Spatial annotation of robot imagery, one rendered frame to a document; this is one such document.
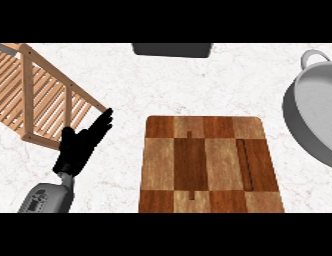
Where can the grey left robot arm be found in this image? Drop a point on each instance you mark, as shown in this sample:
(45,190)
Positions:
(44,198)

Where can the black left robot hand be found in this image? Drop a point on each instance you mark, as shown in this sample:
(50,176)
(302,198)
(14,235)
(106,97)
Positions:
(78,149)

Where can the large grey metal pot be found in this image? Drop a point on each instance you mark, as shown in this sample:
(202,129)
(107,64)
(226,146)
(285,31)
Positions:
(320,110)

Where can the checkered wooden cutting board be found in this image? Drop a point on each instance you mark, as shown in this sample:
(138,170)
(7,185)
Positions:
(206,165)

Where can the wooden slatted rack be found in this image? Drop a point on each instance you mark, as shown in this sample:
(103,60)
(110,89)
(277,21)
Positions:
(28,93)

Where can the dark grey box appliance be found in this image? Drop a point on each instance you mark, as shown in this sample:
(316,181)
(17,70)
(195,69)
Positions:
(172,50)

